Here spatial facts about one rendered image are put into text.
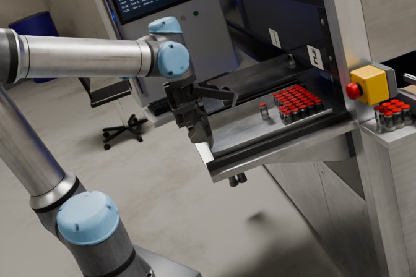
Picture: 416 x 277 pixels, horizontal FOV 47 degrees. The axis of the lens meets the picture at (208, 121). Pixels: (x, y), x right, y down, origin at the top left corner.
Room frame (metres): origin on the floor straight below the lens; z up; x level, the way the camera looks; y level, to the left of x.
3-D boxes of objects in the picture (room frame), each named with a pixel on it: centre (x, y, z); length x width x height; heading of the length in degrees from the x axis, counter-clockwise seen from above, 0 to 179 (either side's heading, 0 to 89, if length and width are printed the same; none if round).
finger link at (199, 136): (1.16, 0.03, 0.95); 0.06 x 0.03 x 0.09; 95
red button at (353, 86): (1.03, -0.35, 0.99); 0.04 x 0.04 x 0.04; 5
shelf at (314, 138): (1.44, -0.17, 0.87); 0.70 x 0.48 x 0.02; 5
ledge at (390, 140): (1.03, -0.44, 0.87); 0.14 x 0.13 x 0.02; 95
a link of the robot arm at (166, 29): (1.18, 0.03, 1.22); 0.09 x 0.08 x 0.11; 121
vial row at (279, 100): (1.27, -0.23, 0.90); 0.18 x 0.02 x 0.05; 5
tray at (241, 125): (1.26, -0.14, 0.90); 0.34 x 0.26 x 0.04; 95
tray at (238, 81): (1.61, -0.22, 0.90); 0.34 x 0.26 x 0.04; 95
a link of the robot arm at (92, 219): (0.87, 0.30, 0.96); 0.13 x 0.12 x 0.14; 31
